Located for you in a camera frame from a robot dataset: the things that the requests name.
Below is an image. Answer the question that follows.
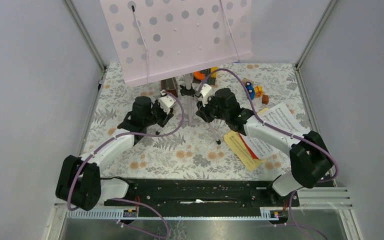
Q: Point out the small brown block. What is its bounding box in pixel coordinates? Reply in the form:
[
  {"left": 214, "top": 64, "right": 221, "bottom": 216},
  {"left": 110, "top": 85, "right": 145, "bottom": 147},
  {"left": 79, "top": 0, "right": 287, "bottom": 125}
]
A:
[{"left": 261, "top": 94, "right": 270, "bottom": 105}]

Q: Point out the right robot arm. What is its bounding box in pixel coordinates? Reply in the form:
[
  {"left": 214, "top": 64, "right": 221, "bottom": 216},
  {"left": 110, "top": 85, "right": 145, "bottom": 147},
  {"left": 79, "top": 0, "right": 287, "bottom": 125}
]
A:
[{"left": 196, "top": 88, "right": 334, "bottom": 206}]

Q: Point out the orange curved brick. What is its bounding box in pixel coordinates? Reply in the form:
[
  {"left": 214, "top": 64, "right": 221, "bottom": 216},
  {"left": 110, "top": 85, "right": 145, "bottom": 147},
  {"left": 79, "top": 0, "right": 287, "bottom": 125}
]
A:
[{"left": 193, "top": 71, "right": 206, "bottom": 81}]

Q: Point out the yellow sheet music page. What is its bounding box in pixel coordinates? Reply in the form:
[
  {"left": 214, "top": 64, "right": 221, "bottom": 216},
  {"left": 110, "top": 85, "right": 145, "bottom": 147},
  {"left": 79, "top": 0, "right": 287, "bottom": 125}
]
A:
[{"left": 223, "top": 131, "right": 268, "bottom": 172}]

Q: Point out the wooden block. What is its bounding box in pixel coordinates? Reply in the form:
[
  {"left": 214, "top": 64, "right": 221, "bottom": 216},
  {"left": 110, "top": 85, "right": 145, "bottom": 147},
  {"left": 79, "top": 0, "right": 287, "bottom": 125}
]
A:
[{"left": 242, "top": 78, "right": 254, "bottom": 88}]

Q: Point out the dark grey brick baseplate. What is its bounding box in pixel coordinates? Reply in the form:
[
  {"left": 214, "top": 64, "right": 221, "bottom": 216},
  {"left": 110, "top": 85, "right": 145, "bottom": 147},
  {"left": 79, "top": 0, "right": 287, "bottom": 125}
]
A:
[{"left": 200, "top": 68, "right": 211, "bottom": 77}]

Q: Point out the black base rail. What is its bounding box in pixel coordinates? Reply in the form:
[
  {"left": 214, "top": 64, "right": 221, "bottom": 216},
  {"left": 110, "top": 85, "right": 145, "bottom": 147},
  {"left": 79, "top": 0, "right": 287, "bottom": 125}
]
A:
[{"left": 102, "top": 177, "right": 301, "bottom": 219}]

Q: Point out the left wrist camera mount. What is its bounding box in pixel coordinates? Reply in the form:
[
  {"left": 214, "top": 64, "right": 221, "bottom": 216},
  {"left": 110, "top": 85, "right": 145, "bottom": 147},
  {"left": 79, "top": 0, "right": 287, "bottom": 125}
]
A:
[{"left": 158, "top": 94, "right": 176, "bottom": 115}]

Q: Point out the pink music stand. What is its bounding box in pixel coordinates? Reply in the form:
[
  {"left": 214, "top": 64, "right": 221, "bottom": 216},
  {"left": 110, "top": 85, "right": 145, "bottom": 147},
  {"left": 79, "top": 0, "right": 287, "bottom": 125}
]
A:
[{"left": 99, "top": 0, "right": 254, "bottom": 146}]

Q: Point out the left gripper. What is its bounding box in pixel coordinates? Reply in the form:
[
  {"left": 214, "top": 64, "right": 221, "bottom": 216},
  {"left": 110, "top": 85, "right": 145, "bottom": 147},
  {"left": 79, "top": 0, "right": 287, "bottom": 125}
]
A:
[{"left": 143, "top": 98, "right": 173, "bottom": 127}]

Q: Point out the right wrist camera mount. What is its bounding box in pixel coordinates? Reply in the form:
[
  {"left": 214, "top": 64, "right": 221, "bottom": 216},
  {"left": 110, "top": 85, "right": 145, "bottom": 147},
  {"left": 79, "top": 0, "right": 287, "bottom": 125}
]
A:
[{"left": 200, "top": 83, "right": 213, "bottom": 107}]

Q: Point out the brown metronome box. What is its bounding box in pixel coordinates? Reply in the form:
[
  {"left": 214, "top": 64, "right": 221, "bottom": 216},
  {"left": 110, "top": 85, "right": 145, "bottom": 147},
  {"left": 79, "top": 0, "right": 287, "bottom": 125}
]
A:
[{"left": 160, "top": 77, "right": 179, "bottom": 98}]

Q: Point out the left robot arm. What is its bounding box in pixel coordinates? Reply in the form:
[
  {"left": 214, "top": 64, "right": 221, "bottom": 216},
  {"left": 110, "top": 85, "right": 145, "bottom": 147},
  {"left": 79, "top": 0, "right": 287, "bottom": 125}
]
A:
[{"left": 55, "top": 93, "right": 178, "bottom": 211}]

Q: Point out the white sheet music page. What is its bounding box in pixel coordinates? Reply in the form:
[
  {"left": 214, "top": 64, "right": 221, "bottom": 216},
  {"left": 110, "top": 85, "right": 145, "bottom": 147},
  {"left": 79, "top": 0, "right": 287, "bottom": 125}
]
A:
[{"left": 241, "top": 102, "right": 310, "bottom": 159}]

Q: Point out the blue toy car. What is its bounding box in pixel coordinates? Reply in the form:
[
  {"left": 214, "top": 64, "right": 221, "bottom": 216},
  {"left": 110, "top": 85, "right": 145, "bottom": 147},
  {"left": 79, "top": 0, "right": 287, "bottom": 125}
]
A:
[{"left": 246, "top": 86, "right": 255, "bottom": 100}]

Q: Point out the yellow toy brick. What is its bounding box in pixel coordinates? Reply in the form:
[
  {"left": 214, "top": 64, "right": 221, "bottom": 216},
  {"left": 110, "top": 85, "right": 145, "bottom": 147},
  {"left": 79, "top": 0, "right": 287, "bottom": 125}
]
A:
[{"left": 210, "top": 66, "right": 218, "bottom": 79}]

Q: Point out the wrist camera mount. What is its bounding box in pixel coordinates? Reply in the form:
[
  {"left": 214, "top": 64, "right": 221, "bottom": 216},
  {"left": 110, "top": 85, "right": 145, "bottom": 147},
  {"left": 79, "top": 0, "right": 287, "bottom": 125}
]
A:
[
  {"left": 200, "top": 83, "right": 213, "bottom": 107},
  {"left": 158, "top": 94, "right": 176, "bottom": 115}
]

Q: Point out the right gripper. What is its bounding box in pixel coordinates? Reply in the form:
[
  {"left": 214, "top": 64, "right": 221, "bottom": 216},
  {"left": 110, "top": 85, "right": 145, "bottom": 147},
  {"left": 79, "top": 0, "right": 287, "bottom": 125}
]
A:
[{"left": 195, "top": 95, "right": 229, "bottom": 124}]

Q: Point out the floral table mat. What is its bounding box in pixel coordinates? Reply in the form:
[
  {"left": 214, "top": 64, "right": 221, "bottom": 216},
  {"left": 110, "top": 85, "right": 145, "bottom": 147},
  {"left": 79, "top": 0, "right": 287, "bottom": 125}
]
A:
[{"left": 82, "top": 63, "right": 311, "bottom": 180}]

